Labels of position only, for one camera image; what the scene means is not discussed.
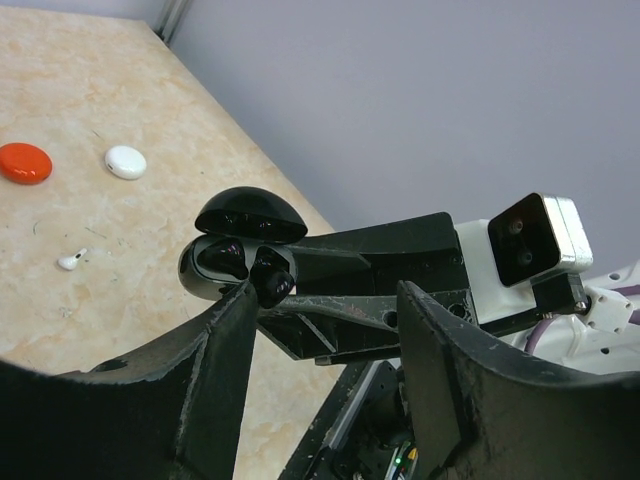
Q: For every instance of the black earbud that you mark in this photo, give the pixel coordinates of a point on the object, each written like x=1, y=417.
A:
x=270, y=275

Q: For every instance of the orange earbud case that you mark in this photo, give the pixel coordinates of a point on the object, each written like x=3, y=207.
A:
x=25, y=164

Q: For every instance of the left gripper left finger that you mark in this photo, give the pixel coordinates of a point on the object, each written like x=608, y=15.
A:
x=170, y=409

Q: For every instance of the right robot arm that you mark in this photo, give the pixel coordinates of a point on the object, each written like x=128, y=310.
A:
x=594, y=324

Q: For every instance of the white earbud case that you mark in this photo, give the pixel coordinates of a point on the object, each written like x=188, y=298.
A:
x=125, y=162

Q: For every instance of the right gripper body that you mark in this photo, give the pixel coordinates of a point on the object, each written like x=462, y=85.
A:
x=508, y=313

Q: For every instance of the black earbud case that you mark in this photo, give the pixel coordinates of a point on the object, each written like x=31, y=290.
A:
x=233, y=224

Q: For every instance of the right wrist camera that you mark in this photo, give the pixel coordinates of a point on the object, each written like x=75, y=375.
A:
x=539, y=237

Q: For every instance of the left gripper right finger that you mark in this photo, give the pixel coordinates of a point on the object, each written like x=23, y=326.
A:
x=482, y=409

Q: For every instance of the white earbud upper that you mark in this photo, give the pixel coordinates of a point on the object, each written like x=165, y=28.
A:
x=70, y=263

